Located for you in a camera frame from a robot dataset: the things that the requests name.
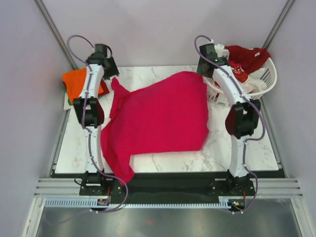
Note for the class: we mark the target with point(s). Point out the pink t-shirt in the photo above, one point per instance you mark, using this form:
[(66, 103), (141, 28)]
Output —
[(168, 116)]

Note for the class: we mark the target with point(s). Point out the folded dark red t-shirt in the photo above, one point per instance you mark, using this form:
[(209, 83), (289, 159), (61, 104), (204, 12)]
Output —
[(103, 89)]

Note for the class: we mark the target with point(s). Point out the folded green t-shirt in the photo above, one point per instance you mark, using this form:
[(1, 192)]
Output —
[(66, 93)]

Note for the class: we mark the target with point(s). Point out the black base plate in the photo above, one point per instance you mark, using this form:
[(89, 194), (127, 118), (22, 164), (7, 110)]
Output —
[(196, 186)]

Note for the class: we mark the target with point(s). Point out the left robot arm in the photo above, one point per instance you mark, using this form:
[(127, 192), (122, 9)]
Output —
[(89, 112)]

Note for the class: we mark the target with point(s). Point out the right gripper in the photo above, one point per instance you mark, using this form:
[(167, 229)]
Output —
[(199, 70)]

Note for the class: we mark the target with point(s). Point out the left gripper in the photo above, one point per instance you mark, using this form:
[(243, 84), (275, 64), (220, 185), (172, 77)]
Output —
[(114, 71)]

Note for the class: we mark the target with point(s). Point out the aluminium frame rail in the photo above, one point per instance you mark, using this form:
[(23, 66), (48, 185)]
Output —
[(267, 187)]

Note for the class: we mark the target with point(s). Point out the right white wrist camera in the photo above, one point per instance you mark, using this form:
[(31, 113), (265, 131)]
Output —
[(221, 51)]

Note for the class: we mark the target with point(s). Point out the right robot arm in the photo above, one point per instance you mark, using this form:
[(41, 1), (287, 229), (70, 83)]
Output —
[(241, 121)]

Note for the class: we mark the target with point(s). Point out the dark red t-shirt in basket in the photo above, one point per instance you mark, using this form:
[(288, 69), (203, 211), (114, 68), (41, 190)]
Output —
[(250, 59)]

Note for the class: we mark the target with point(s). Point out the white laundry basket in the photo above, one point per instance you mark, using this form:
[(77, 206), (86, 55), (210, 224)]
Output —
[(265, 78)]

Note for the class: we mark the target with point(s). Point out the white slotted cable duct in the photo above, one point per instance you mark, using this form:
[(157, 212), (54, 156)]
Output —
[(93, 202)]

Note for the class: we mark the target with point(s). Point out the red patterned white t-shirt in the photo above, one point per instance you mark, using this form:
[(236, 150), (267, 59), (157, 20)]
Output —
[(249, 84)]

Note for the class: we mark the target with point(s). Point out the folded orange t-shirt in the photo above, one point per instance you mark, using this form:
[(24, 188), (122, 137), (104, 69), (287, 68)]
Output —
[(75, 81)]

